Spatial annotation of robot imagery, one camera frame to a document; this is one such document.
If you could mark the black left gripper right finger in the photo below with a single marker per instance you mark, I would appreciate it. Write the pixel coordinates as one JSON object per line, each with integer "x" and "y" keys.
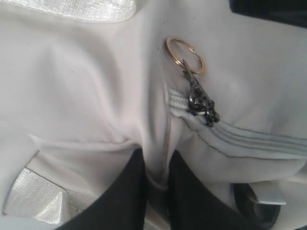
{"x": 192, "y": 206}

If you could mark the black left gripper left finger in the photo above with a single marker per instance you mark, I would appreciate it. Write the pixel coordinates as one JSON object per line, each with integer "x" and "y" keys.
{"x": 122, "y": 206}

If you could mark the dark metal zipper pull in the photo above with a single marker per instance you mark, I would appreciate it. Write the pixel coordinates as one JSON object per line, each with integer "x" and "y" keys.
{"x": 199, "y": 103}

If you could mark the cream white duffel bag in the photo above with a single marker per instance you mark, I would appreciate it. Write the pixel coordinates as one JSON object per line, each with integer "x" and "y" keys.
{"x": 85, "y": 83}

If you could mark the black table frame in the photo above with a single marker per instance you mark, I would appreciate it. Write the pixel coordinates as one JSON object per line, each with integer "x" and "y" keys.
{"x": 292, "y": 12}

